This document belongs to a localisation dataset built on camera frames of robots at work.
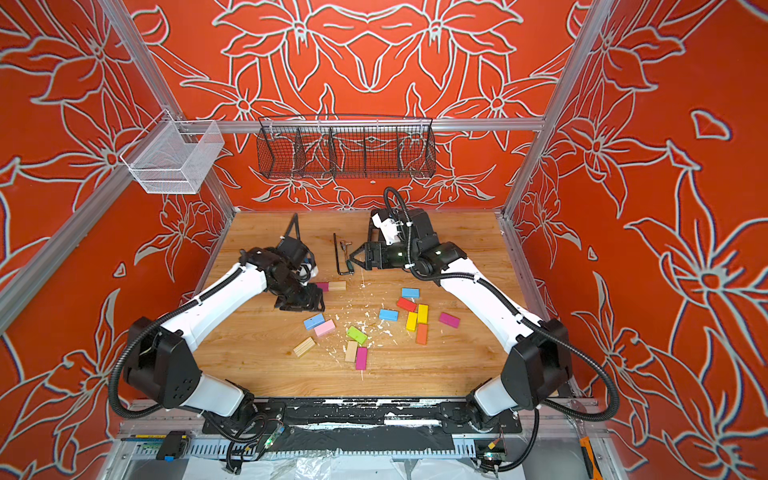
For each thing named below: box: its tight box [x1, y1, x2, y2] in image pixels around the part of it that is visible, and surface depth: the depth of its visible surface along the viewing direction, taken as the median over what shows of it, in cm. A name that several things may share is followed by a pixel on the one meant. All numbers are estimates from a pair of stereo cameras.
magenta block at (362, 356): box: [355, 347, 369, 370], surface depth 84 cm
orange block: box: [415, 323, 429, 345], surface depth 89 cm
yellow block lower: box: [405, 312, 418, 332], surface depth 90 cm
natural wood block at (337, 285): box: [328, 281, 347, 291], surface depth 100 cm
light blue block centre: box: [379, 309, 399, 322], surface depth 92 cm
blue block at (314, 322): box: [303, 313, 325, 331], surface depth 90 cm
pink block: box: [314, 319, 336, 337], surface depth 90 cm
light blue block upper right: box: [401, 288, 420, 299], surface depth 97 cm
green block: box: [347, 326, 368, 344], surface depth 88 cm
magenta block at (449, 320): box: [438, 312, 461, 329], surface depth 92 cm
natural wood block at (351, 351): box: [344, 341, 358, 362], surface depth 85 cm
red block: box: [397, 297, 417, 312], surface depth 96 cm
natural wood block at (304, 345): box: [293, 336, 316, 357], surface depth 86 cm
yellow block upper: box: [417, 304, 429, 324], surface depth 92 cm
